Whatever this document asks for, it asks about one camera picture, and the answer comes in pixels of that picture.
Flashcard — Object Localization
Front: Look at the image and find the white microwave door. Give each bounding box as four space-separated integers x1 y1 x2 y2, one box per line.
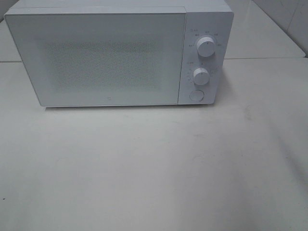
6 13 185 107

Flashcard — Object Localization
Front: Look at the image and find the white microwave oven body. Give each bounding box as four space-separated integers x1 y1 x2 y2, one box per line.
4 0 234 107

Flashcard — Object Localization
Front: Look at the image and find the white round knob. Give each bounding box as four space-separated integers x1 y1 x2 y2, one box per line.
196 35 216 57
193 68 210 86

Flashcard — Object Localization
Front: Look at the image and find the white round door button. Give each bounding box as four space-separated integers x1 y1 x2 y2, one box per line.
189 90 204 102

